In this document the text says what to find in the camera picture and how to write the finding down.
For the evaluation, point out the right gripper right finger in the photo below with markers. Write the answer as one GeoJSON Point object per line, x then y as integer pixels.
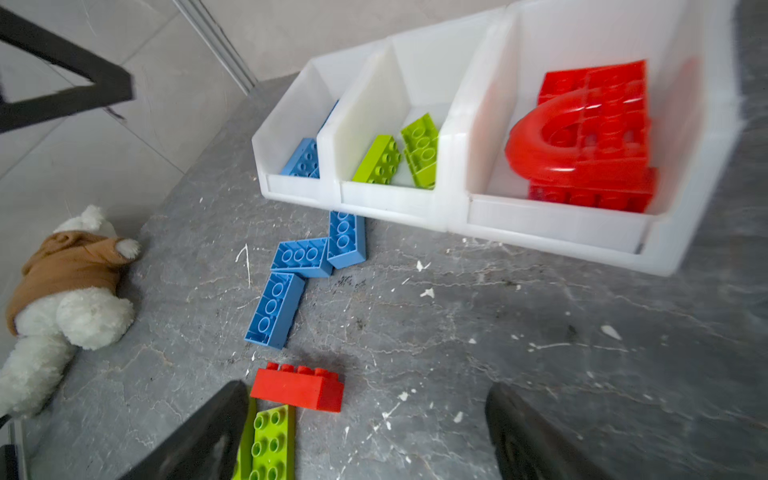
{"type": "Point", "coordinates": [527, 446]}

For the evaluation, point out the white storage bin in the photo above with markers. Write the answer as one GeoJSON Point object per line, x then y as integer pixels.
{"type": "Point", "coordinates": [691, 101]}
{"type": "Point", "coordinates": [408, 75]}
{"type": "Point", "coordinates": [286, 146]}

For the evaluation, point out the blue lego brick long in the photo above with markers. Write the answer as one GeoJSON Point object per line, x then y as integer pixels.
{"type": "Point", "coordinates": [307, 258]}

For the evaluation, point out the green lego brick long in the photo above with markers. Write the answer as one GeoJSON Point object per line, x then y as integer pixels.
{"type": "Point", "coordinates": [380, 163]}

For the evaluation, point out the right white storage bin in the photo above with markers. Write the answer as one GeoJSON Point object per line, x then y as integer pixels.
{"type": "Point", "coordinates": [691, 101]}

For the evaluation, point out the blue lego brick top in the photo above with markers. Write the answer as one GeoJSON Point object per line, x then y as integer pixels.
{"type": "Point", "coordinates": [346, 240]}

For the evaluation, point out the red lego brick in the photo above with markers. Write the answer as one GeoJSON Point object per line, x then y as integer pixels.
{"type": "Point", "coordinates": [631, 76]}
{"type": "Point", "coordinates": [633, 196]}
{"type": "Point", "coordinates": [299, 386]}

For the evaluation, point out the white brown plush toy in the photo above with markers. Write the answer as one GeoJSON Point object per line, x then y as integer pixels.
{"type": "Point", "coordinates": [66, 301]}

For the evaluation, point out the red horseshoe magnet toy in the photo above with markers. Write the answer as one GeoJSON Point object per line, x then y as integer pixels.
{"type": "Point", "coordinates": [583, 141]}

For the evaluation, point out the middle white storage bin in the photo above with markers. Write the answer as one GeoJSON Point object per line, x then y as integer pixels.
{"type": "Point", "coordinates": [408, 75]}

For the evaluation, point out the left white storage bin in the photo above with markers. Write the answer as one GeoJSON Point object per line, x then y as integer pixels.
{"type": "Point", "coordinates": [286, 146]}

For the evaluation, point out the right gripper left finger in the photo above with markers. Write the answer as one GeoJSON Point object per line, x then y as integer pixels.
{"type": "Point", "coordinates": [205, 446]}

